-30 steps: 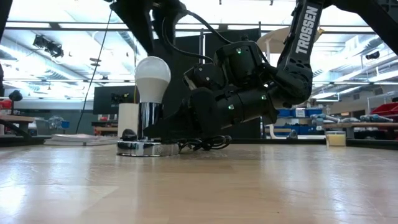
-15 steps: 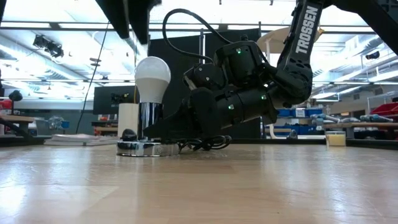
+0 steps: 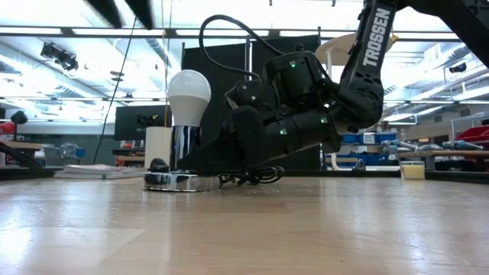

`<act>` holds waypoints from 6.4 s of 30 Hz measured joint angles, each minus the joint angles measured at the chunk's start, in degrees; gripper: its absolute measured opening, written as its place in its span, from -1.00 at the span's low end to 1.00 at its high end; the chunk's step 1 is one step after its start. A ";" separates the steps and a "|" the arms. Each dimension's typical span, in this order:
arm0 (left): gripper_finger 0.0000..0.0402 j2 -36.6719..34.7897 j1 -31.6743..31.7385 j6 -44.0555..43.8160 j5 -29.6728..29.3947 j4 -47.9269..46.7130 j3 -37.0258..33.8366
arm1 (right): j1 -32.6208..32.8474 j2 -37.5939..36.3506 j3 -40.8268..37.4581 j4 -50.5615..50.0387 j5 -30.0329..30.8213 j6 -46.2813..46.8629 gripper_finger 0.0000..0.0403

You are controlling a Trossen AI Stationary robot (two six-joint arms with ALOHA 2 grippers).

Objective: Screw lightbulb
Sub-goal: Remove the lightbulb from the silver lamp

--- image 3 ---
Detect black round-headed desk lamp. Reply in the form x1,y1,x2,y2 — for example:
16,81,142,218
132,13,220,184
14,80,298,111
10,110,29,142

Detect white LED lightbulb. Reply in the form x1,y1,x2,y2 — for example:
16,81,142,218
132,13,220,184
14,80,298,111
167,70,212,128

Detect clear plastic bag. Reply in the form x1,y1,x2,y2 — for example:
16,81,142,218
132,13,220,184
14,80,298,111
59,141,86,160

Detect black lamp power cord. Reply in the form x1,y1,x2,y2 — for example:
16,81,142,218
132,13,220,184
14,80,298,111
219,166,286,187

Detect grey storage box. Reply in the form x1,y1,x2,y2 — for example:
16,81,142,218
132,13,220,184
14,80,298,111
42,144,62,166

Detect black monitor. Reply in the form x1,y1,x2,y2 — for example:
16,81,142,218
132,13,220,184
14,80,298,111
114,105,173,141

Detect grey-blue tool bundle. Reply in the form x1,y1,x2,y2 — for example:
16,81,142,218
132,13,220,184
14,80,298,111
442,140,484,151
381,139,419,152

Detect thin black hanging cable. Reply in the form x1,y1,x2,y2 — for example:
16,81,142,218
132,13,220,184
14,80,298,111
92,17,138,165

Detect chrome lamp base with socket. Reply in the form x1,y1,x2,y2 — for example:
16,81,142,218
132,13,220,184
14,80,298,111
144,125,222,193

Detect red plastic bin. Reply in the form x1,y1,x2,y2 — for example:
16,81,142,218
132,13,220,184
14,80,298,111
454,125,489,145

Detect white round pedestal table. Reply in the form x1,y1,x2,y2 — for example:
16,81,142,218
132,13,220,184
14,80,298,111
315,32,398,172

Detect wooden table with black leg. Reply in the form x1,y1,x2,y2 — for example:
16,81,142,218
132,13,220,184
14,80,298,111
0,141,43,169

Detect small black domed object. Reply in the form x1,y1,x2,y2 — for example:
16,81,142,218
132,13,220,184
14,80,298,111
149,157,171,173

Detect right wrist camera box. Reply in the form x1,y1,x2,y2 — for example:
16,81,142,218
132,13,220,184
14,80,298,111
224,79,264,112

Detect yellow candle jar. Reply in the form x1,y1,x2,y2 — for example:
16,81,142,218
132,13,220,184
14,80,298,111
399,160,426,180

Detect white cylindrical bin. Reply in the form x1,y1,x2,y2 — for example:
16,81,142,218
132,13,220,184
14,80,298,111
144,126,173,170

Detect stack of white papers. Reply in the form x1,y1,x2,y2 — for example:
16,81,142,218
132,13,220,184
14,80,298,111
54,163,152,180

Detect black ceiling-mounted device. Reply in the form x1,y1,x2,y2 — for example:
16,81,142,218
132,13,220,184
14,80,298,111
40,41,79,72

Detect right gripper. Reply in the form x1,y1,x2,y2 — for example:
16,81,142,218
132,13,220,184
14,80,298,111
176,106,297,175

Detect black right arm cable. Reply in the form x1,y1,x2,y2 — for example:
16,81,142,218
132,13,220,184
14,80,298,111
198,14,286,79

